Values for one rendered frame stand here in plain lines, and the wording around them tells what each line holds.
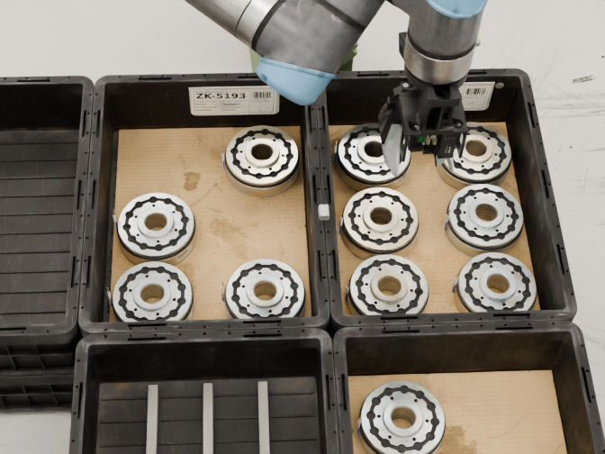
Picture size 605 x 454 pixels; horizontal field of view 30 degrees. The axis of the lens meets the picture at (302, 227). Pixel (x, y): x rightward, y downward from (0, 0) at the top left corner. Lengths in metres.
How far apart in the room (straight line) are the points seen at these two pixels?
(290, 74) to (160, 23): 0.77
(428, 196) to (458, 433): 0.35
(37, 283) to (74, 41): 0.56
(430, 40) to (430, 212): 0.43
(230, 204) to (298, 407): 0.32
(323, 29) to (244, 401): 0.48
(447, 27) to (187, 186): 0.54
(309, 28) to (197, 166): 0.45
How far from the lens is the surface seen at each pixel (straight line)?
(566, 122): 1.88
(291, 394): 1.42
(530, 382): 1.46
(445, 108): 1.29
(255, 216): 1.55
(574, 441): 1.40
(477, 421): 1.42
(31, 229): 1.57
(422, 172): 1.60
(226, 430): 1.40
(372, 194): 1.54
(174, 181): 1.58
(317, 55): 1.21
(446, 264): 1.52
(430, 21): 1.17
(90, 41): 1.94
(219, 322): 1.35
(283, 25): 1.21
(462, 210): 1.54
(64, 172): 1.61
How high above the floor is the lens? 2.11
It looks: 57 degrees down
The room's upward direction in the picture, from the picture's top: 3 degrees clockwise
